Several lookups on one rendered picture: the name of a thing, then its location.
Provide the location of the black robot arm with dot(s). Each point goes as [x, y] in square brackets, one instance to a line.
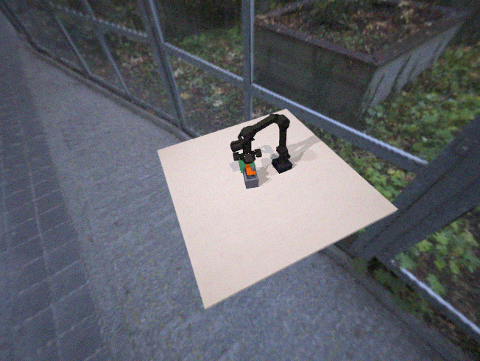
[249, 132]

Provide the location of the orange l-shaped part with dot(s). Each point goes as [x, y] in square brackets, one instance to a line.
[248, 169]

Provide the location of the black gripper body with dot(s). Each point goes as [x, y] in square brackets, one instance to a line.
[237, 156]

